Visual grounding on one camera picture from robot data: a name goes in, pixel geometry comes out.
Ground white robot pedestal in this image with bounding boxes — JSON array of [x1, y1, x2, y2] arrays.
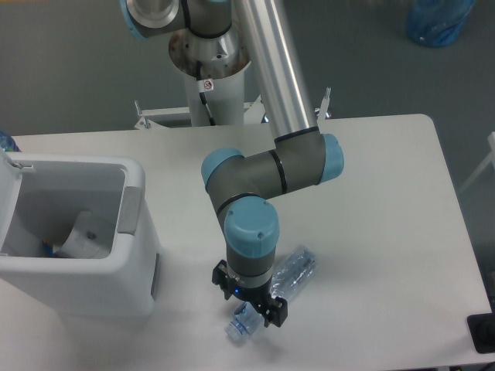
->
[[133, 29, 333, 131]]

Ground black device at table edge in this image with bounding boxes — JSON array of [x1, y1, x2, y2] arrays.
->
[[467, 313, 494, 354]]

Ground clear plastic bottle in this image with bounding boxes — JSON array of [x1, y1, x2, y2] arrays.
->
[[224, 245, 318, 343]]

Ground blue snack wrapper in bin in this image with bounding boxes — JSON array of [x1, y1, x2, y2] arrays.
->
[[42, 240, 56, 257]]

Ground blue water jug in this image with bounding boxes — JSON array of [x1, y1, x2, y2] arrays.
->
[[405, 0, 476, 48]]

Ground white trash can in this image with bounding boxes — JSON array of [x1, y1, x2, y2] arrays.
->
[[1, 152, 161, 317]]

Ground blue bottle at left edge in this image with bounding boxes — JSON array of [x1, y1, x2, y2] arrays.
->
[[0, 130, 21, 152]]

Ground white paper wrapper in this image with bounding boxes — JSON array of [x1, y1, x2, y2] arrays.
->
[[53, 210, 114, 259]]

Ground white frame at right edge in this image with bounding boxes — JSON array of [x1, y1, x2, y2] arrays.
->
[[459, 131, 495, 194]]

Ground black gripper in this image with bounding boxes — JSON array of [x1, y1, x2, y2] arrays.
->
[[212, 260, 288, 328]]

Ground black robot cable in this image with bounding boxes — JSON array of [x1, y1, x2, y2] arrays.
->
[[195, 60, 217, 127]]

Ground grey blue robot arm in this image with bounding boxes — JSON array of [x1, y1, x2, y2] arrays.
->
[[120, 1, 344, 326]]

